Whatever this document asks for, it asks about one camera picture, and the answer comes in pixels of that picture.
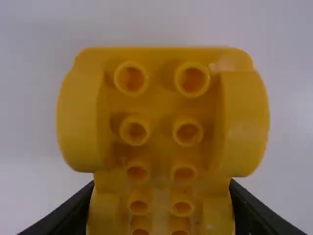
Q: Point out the yellow toy car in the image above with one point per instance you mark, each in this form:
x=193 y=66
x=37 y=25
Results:
x=161 y=105

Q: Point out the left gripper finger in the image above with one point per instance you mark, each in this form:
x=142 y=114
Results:
x=71 y=213

